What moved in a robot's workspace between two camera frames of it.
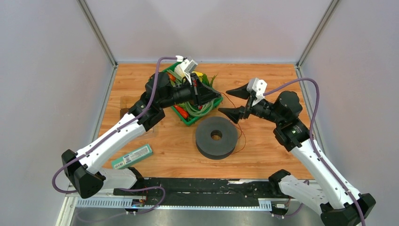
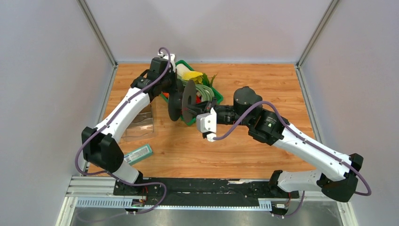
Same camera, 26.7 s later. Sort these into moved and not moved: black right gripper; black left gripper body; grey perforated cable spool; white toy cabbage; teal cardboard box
Moved: black right gripper; grey perforated cable spool; black left gripper body
Not moved: teal cardboard box; white toy cabbage
